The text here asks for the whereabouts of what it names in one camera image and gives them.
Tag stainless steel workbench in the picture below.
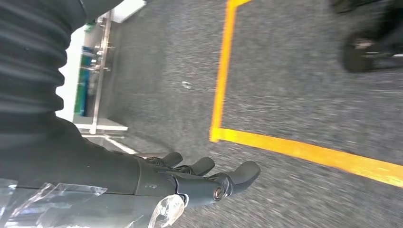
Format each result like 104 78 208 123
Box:
73 9 149 156

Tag yellow floor tape marking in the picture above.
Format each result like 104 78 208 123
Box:
209 0 403 189

